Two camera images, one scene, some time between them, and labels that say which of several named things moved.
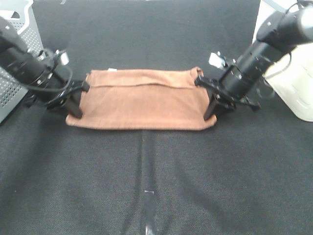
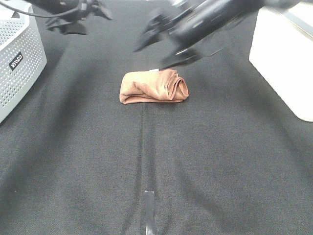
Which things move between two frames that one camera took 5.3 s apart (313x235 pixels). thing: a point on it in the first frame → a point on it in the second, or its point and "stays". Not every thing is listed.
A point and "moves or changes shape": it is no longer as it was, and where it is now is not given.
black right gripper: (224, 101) → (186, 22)
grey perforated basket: (21, 12) stays
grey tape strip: (149, 219) stays
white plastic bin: (292, 75) stays
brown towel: (149, 98) moves or changes shape
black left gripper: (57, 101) → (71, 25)
